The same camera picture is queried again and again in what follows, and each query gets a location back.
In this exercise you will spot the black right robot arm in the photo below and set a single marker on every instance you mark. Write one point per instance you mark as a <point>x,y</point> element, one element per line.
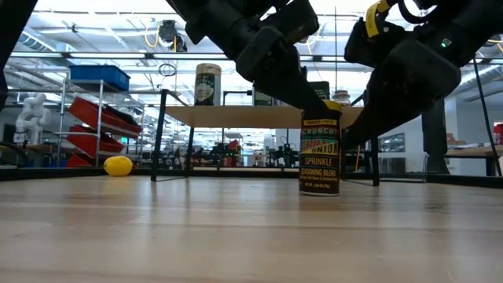
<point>489,13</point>

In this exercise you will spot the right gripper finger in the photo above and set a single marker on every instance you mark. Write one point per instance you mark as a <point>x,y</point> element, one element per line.
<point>416,78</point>

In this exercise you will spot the yellow lemon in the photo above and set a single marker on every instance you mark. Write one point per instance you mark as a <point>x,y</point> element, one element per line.
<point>118,166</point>

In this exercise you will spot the dark pillar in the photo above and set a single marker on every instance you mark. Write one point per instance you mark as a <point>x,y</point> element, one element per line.
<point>434,137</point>

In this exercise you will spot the clear plastic container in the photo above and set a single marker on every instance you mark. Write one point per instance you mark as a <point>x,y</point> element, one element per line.
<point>408,167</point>

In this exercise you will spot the metal storage rack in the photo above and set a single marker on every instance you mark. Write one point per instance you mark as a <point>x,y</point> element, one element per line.
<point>61,118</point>

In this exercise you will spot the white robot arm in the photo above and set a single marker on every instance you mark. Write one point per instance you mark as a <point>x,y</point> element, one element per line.
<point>31,118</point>

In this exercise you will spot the red storage bin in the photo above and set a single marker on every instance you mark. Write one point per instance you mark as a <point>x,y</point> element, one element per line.
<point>78,161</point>
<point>98,114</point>
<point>90,143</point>

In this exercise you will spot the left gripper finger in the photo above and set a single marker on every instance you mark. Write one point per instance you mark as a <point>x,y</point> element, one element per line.
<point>275,67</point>

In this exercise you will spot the small glass spice jar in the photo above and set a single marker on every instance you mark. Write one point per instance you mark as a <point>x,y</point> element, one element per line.
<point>341,98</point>

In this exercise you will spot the wooden shelf black metal legs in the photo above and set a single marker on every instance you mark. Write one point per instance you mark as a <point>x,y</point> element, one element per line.
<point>236,117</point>

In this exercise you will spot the wooden workbench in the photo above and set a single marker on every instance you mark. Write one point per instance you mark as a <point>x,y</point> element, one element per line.
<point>471,151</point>

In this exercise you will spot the yellow lid seasoning jar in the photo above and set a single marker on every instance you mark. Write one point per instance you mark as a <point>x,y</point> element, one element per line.
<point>320,157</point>

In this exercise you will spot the black metal table frame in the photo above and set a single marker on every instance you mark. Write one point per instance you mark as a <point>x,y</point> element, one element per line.
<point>59,173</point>

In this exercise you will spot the blue storage bin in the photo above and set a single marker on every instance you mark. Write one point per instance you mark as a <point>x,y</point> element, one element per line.
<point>100,76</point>

